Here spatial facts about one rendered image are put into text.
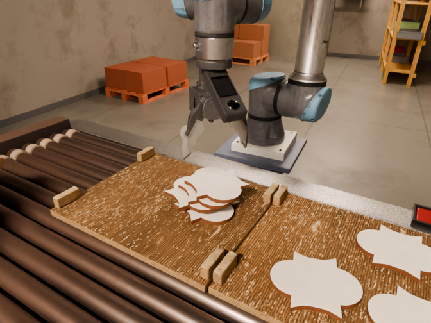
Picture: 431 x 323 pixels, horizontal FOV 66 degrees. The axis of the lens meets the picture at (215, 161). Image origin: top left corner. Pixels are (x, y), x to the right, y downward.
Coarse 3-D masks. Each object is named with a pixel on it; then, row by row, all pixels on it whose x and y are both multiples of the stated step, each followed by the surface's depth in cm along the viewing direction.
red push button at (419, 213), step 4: (420, 208) 78; (416, 212) 77; (420, 212) 77; (424, 212) 77; (428, 212) 77; (416, 216) 76; (420, 216) 75; (424, 216) 75; (428, 216) 75; (424, 220) 74; (428, 220) 74
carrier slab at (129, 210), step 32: (160, 160) 96; (96, 192) 81; (128, 192) 81; (160, 192) 81; (256, 192) 82; (96, 224) 70; (128, 224) 70; (160, 224) 70; (192, 224) 70; (224, 224) 71; (256, 224) 72; (160, 256) 62; (192, 256) 62
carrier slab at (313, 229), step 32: (288, 224) 71; (320, 224) 71; (352, 224) 71; (384, 224) 71; (256, 256) 62; (288, 256) 62; (320, 256) 62; (352, 256) 63; (224, 288) 56; (256, 288) 56; (384, 288) 56; (416, 288) 56; (288, 320) 50; (320, 320) 50; (352, 320) 50
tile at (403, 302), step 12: (396, 288) 55; (372, 300) 53; (384, 300) 53; (396, 300) 53; (408, 300) 53; (420, 300) 53; (372, 312) 51; (384, 312) 51; (396, 312) 51; (408, 312) 51; (420, 312) 51
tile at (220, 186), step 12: (204, 168) 82; (216, 168) 82; (192, 180) 77; (204, 180) 77; (216, 180) 77; (228, 180) 77; (240, 180) 77; (204, 192) 72; (216, 192) 72; (228, 192) 72; (240, 192) 72
